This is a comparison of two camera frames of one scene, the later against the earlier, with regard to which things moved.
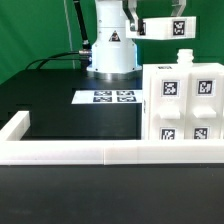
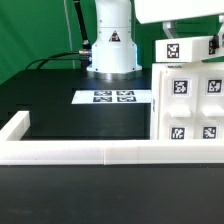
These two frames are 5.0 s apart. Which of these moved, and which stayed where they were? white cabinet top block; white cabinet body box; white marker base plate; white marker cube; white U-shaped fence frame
Moved: white cabinet top block; white cabinet body box
Stayed: white marker cube; white U-shaped fence frame; white marker base plate
